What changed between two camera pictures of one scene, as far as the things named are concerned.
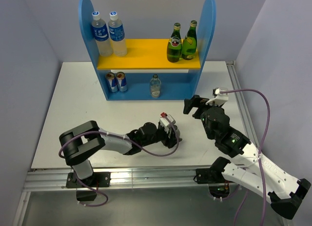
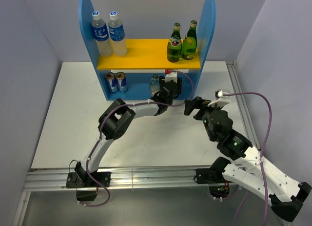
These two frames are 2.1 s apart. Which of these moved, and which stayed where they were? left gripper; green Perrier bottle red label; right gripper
Moved: left gripper
Stayed: green Perrier bottle red label; right gripper
